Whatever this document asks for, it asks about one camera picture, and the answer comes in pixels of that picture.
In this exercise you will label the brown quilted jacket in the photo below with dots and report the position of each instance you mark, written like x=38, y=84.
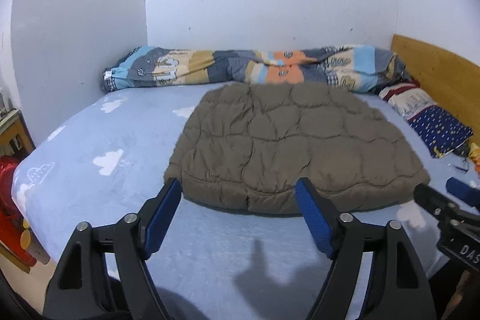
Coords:
x=292, y=140

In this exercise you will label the wooden headboard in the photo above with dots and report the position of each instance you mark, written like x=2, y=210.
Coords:
x=438, y=69

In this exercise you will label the patchwork printed quilt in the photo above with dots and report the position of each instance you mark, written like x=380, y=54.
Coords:
x=225, y=69

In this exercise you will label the wooden stool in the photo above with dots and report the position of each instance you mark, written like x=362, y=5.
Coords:
x=15, y=132

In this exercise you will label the yellow small toy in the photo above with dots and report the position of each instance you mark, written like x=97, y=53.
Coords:
x=474, y=155

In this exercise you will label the red white navy patterned pillow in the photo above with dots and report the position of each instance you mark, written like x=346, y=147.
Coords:
x=438, y=125

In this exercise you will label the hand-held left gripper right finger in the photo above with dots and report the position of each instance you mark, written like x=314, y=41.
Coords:
x=315, y=218

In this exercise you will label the light blue cloud bed sheet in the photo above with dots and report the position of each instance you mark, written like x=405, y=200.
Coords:
x=112, y=132

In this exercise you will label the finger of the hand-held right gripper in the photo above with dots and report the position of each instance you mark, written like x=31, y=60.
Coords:
x=463, y=189
x=431, y=198

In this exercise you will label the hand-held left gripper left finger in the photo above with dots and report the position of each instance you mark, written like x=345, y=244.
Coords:
x=161, y=226

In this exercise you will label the red plastic bag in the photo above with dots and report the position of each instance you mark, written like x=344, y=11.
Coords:
x=9, y=200

